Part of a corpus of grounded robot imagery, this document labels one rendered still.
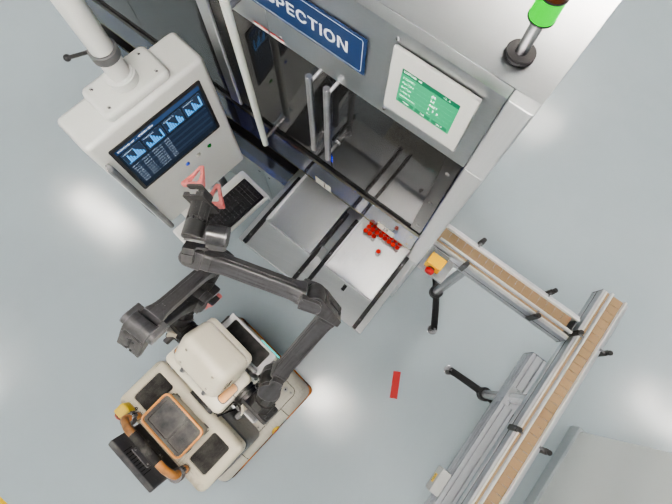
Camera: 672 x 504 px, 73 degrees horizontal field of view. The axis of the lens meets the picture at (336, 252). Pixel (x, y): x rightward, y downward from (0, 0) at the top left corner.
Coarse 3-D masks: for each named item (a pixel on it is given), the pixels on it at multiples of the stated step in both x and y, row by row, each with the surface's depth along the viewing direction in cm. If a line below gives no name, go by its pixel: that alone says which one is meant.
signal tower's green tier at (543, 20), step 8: (536, 0) 76; (536, 8) 77; (544, 8) 75; (552, 8) 75; (560, 8) 75; (536, 16) 77; (544, 16) 76; (552, 16) 76; (536, 24) 79; (544, 24) 78; (552, 24) 79
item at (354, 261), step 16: (352, 240) 206; (368, 240) 206; (336, 256) 204; (352, 256) 204; (368, 256) 204; (384, 256) 204; (400, 256) 204; (336, 272) 199; (352, 272) 202; (368, 272) 202; (384, 272) 202; (368, 288) 200
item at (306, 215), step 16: (304, 176) 211; (304, 192) 212; (320, 192) 212; (288, 208) 210; (304, 208) 210; (320, 208) 210; (336, 208) 210; (272, 224) 204; (288, 224) 208; (304, 224) 208; (320, 224) 208; (304, 240) 206; (320, 240) 202
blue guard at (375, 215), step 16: (96, 16) 218; (112, 16) 202; (128, 32) 206; (240, 112) 193; (256, 128) 197; (272, 144) 200; (288, 144) 186; (304, 160) 189; (320, 176) 192; (336, 192) 195; (352, 192) 182; (368, 208) 185; (384, 224) 188; (400, 240) 191
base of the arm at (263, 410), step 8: (256, 392) 157; (248, 400) 157; (256, 400) 155; (248, 408) 156; (256, 408) 154; (264, 408) 154; (272, 408) 159; (256, 416) 155; (264, 416) 156; (272, 416) 158; (264, 424) 155
